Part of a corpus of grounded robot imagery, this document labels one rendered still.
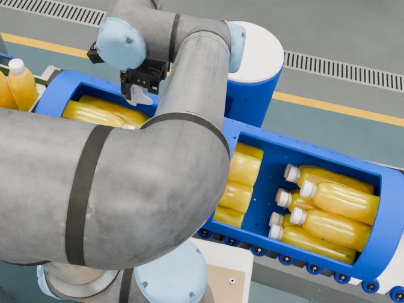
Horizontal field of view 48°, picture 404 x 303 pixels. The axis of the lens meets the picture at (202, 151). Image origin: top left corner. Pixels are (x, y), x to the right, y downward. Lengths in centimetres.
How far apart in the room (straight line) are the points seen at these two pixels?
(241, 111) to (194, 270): 90
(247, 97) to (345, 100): 154
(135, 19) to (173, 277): 39
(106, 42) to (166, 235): 40
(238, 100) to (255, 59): 14
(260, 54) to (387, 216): 71
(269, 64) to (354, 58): 180
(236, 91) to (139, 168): 115
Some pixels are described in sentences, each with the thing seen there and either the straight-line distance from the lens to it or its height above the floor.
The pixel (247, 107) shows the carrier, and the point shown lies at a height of 91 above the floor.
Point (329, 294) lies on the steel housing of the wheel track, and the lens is 135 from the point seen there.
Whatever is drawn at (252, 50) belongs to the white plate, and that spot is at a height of 104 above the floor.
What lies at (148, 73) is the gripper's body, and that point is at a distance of 89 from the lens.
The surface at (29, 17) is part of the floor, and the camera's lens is 324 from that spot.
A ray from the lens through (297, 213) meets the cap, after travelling 111.
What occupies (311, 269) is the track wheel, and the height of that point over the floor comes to 96.
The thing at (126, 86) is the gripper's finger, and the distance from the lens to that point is 93.
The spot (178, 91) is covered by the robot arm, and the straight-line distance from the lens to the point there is 48.
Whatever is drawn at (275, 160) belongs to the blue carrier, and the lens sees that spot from 127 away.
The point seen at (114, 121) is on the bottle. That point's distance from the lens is 111.
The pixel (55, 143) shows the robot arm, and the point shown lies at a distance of 35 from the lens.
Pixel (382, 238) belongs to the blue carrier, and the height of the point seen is 120.
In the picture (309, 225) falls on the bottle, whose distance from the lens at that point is 111.
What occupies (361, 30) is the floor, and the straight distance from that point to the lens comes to 350.
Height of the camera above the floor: 208
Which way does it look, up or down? 56 degrees down
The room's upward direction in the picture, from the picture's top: 11 degrees clockwise
